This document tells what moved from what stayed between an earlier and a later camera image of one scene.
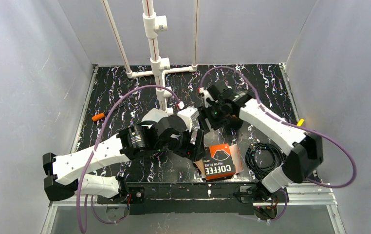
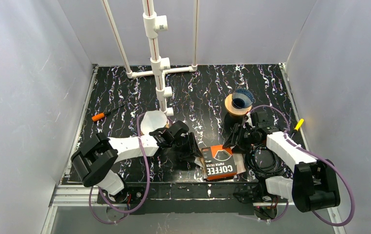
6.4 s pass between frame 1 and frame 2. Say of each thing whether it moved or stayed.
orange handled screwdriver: stayed
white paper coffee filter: stayed
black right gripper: moved
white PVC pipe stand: stayed
